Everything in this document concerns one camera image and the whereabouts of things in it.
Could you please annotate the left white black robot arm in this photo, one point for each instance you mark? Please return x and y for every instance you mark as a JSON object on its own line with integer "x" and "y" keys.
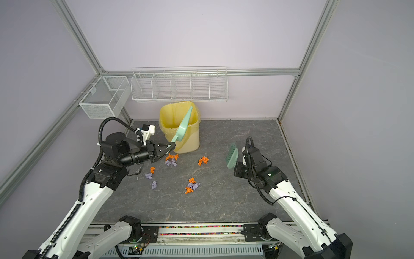
{"x": 121, "y": 146}

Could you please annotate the green plastic dustpan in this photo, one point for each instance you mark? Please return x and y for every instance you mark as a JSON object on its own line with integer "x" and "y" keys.
{"x": 181, "y": 130}

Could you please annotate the yellow lined trash bin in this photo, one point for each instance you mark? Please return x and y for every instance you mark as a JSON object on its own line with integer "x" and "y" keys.
{"x": 170, "y": 118}

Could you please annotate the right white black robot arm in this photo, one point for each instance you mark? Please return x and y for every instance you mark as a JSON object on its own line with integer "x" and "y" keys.
{"x": 312, "y": 238}

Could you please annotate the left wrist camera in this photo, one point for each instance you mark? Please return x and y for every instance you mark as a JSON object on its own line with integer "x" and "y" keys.
{"x": 146, "y": 132}

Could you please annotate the orange scrap centre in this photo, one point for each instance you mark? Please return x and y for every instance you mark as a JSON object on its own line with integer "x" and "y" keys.
{"x": 203, "y": 160}

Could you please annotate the orange purple scraps near bin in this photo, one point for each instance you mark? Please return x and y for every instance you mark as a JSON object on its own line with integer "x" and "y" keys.
{"x": 171, "y": 159}

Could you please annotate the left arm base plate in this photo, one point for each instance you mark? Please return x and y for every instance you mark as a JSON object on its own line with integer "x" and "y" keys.
{"x": 144, "y": 235}

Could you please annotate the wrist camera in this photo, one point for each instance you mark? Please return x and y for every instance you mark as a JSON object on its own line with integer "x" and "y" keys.
{"x": 245, "y": 157}
{"x": 146, "y": 132}

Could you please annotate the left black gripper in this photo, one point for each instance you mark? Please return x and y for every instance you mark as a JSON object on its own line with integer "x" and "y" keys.
{"x": 151, "y": 147}

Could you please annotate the aluminium front rail frame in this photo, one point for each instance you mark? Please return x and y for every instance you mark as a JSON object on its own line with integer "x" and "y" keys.
{"x": 195, "y": 240}

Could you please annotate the green hand brush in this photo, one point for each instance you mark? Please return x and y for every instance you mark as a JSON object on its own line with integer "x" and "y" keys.
{"x": 232, "y": 156}

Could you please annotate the orange purple scraps lower centre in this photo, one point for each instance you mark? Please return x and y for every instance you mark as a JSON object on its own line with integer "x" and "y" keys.
{"x": 191, "y": 186}

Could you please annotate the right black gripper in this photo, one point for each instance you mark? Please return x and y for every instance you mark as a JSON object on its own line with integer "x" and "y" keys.
{"x": 239, "y": 167}

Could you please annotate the orange purple scraps left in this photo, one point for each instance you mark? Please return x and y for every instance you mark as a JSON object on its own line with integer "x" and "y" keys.
{"x": 151, "y": 173}

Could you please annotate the long white wire shelf basket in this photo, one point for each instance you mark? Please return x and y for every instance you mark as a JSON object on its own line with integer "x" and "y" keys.
{"x": 180, "y": 84}

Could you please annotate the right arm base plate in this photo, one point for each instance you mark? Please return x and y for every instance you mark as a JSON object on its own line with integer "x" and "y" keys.
{"x": 255, "y": 232}

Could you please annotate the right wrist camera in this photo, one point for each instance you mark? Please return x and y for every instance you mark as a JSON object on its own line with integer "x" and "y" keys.
{"x": 245, "y": 157}

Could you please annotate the small white mesh basket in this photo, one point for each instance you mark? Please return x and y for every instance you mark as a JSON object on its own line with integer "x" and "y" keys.
{"x": 107, "y": 97}

